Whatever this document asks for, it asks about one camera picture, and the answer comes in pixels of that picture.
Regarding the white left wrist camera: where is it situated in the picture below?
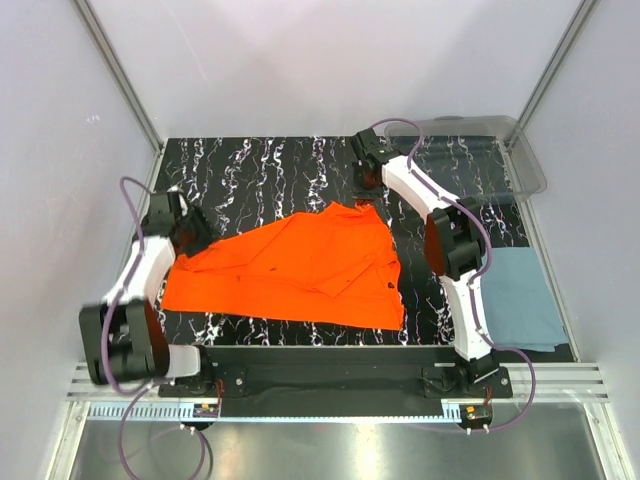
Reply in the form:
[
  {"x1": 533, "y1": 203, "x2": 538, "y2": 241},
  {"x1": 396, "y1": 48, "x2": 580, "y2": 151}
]
[{"x1": 167, "y1": 185, "x2": 191, "y2": 219}]

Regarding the purple cable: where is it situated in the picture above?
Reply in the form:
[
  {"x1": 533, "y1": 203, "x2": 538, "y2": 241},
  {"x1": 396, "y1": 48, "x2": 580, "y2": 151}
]
[
  {"x1": 102, "y1": 175, "x2": 216, "y2": 479},
  {"x1": 369, "y1": 117, "x2": 539, "y2": 432}
]

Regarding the aluminium corner post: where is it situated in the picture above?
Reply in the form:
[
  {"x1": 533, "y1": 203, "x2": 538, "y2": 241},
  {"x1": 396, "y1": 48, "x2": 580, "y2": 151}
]
[
  {"x1": 71, "y1": 0, "x2": 164, "y2": 155},
  {"x1": 518, "y1": 0, "x2": 601, "y2": 130}
]

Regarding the white toothed cable duct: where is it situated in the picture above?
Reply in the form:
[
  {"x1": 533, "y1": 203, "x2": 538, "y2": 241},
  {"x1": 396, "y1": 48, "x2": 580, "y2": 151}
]
[{"x1": 87, "y1": 402, "x2": 494, "y2": 421}]

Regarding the right aluminium corner post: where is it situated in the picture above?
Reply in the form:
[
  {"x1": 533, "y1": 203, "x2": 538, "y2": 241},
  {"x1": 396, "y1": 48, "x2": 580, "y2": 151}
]
[{"x1": 518, "y1": 0, "x2": 601, "y2": 130}]

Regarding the clear plastic bin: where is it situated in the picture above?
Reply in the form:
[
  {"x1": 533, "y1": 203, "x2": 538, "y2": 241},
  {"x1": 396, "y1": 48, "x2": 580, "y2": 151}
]
[{"x1": 383, "y1": 116, "x2": 547, "y2": 206}]

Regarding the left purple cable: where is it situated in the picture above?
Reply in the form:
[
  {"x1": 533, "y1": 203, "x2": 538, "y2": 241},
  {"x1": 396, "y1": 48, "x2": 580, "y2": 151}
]
[{"x1": 102, "y1": 175, "x2": 216, "y2": 479}]

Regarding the folded light blue t shirt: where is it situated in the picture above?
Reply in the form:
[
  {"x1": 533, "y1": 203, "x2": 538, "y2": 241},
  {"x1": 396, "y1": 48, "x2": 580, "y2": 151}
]
[{"x1": 481, "y1": 247, "x2": 568, "y2": 352}]

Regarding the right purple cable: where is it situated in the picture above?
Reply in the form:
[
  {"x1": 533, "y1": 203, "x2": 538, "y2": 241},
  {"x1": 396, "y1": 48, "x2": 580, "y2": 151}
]
[{"x1": 369, "y1": 117, "x2": 539, "y2": 432}]

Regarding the aluminium frame rail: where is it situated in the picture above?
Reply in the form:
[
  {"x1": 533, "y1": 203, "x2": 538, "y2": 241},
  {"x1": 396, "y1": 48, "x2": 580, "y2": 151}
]
[{"x1": 65, "y1": 363, "x2": 609, "y2": 405}]

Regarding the left aluminium corner post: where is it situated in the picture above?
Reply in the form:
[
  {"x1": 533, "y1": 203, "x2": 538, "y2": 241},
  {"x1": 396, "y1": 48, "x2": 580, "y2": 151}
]
[{"x1": 71, "y1": 0, "x2": 164, "y2": 155}]

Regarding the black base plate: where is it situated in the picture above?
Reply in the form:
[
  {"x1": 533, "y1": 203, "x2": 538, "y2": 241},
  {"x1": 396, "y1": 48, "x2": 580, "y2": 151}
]
[{"x1": 161, "y1": 346, "x2": 513, "y2": 399}]

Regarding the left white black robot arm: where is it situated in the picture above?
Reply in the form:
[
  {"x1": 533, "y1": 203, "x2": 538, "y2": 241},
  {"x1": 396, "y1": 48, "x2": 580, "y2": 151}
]
[{"x1": 79, "y1": 187, "x2": 219, "y2": 396}]

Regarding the orange t shirt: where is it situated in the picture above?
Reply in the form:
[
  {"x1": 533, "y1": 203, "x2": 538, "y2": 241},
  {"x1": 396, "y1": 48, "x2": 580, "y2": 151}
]
[{"x1": 161, "y1": 203, "x2": 405, "y2": 331}]

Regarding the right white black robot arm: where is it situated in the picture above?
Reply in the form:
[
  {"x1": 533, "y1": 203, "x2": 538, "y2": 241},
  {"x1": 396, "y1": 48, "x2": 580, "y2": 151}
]
[{"x1": 349, "y1": 128, "x2": 499, "y2": 397}]

